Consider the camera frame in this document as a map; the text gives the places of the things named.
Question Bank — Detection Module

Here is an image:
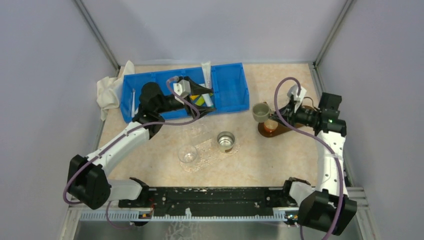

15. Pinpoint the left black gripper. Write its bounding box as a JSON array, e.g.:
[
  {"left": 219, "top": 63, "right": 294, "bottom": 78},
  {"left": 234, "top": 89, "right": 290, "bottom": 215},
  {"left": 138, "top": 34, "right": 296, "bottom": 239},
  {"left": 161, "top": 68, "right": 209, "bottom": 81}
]
[{"left": 156, "top": 76, "right": 217, "bottom": 120}]

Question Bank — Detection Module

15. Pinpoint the silver metal cup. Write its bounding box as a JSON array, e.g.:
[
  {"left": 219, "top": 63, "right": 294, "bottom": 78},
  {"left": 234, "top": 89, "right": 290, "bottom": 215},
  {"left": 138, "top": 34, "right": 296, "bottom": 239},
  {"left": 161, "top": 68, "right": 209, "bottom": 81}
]
[{"left": 216, "top": 131, "right": 236, "bottom": 153}]

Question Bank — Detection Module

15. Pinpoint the clear glass cup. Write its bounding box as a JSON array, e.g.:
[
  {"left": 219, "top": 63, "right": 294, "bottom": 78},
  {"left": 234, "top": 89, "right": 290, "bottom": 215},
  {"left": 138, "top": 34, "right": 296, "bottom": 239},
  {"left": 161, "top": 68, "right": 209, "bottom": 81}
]
[{"left": 177, "top": 144, "right": 198, "bottom": 164}]

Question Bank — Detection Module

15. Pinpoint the white ceramic cup cork base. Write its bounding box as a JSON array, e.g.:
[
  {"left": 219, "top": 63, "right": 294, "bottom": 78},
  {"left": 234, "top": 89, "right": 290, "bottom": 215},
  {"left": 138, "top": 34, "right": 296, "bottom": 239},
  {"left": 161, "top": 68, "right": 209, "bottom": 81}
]
[{"left": 252, "top": 102, "right": 271, "bottom": 123}]

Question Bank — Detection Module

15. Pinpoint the white toothpaste teal cap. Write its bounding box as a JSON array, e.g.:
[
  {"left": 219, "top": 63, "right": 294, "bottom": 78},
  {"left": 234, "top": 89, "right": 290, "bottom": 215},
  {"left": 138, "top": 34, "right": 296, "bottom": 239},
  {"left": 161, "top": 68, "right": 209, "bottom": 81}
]
[{"left": 202, "top": 93, "right": 215, "bottom": 107}]

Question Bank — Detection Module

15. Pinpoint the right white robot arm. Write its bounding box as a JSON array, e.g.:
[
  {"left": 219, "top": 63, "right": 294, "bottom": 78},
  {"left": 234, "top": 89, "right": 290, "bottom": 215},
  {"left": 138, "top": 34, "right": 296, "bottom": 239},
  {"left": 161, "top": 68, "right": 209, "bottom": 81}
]
[{"left": 273, "top": 92, "right": 358, "bottom": 240}]

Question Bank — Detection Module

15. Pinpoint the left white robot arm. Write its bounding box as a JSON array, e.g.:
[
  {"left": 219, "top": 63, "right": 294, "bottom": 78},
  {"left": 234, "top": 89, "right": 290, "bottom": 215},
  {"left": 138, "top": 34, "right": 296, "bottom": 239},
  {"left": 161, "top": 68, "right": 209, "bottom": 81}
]
[{"left": 62, "top": 76, "right": 216, "bottom": 210}]

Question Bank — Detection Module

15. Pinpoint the tall white toothpaste tube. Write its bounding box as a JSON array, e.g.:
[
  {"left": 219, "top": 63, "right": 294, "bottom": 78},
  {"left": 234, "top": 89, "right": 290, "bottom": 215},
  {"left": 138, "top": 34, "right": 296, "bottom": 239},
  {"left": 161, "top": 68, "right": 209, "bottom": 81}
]
[{"left": 201, "top": 61, "right": 213, "bottom": 89}]

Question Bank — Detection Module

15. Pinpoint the brown wooden tray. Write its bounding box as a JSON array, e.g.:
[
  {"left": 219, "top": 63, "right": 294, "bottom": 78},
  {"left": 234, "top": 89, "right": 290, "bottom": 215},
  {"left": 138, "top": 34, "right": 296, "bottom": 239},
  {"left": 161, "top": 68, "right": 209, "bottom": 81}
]
[{"left": 257, "top": 104, "right": 315, "bottom": 138}]

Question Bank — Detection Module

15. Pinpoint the clear textured oval tray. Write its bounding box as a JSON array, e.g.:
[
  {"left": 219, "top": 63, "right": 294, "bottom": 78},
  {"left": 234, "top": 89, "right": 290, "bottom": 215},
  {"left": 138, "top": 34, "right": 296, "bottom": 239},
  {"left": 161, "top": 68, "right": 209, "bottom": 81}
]
[{"left": 179, "top": 132, "right": 241, "bottom": 173}]

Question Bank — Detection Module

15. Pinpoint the yellow green tube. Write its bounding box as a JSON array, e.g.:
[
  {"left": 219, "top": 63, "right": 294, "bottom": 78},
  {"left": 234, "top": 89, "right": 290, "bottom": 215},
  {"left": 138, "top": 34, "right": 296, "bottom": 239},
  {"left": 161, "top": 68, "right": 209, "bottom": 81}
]
[{"left": 194, "top": 96, "right": 205, "bottom": 107}]

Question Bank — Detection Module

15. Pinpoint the white crumpled cloth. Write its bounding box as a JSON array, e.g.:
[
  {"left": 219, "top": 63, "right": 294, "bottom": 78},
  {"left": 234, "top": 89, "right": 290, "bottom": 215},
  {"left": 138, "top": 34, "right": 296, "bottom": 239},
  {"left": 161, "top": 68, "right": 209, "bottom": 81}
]
[{"left": 96, "top": 60, "right": 135, "bottom": 121}]

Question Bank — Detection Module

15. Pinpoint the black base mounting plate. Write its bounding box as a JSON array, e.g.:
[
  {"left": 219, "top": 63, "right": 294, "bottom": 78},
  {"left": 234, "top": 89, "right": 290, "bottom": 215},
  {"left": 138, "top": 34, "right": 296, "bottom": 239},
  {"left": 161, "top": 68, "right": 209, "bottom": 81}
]
[{"left": 118, "top": 186, "right": 304, "bottom": 222}]

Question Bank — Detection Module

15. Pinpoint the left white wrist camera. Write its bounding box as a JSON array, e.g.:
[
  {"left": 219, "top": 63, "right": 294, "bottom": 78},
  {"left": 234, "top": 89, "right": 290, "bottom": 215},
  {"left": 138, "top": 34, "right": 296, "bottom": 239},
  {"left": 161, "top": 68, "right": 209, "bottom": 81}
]
[{"left": 172, "top": 79, "right": 191, "bottom": 99}]

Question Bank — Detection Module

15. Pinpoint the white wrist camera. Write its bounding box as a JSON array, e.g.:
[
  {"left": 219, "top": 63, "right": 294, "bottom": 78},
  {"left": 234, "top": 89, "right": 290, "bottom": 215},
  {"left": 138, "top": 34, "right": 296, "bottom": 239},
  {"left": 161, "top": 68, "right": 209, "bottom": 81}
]
[
  {"left": 172, "top": 79, "right": 191, "bottom": 99},
  {"left": 287, "top": 84, "right": 307, "bottom": 113}
]

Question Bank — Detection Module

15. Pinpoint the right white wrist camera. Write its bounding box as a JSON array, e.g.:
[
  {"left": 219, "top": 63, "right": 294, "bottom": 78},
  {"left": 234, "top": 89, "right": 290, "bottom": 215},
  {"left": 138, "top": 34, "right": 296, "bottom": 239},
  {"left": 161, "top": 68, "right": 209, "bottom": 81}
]
[{"left": 287, "top": 84, "right": 307, "bottom": 113}]

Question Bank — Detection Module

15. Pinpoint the aluminium frame rail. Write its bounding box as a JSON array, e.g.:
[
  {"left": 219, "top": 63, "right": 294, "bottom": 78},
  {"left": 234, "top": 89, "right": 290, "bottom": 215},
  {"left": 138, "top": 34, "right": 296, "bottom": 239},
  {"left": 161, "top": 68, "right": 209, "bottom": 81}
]
[{"left": 67, "top": 187, "right": 369, "bottom": 222}]

